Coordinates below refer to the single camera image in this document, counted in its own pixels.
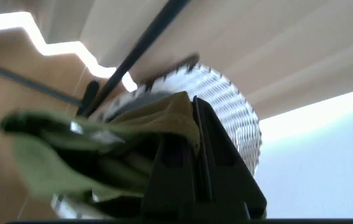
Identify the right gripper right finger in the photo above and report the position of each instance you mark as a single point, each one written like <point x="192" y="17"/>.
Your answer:
<point x="235" y="199"/>

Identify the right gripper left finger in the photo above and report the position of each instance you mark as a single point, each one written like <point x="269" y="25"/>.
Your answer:
<point x="170" y="193"/>

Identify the green garment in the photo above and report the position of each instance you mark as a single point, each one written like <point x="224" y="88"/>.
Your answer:
<point x="55" y="168"/>

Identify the white laundry basket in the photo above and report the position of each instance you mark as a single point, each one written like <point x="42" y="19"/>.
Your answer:
<point x="226" y="102"/>

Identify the black clothes rack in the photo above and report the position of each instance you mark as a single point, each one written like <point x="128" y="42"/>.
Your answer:
<point x="139" y="46"/>

